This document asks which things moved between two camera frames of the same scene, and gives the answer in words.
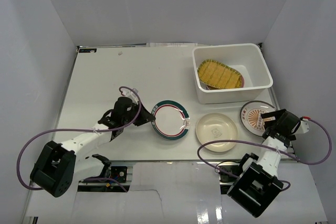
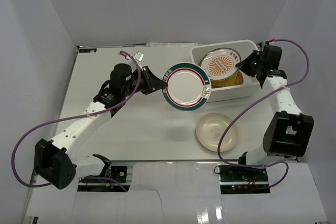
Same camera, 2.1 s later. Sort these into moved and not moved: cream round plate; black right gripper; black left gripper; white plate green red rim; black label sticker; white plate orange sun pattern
Moved: black left gripper; black right gripper; white plate green red rim; white plate orange sun pattern
Not moved: black label sticker; cream round plate
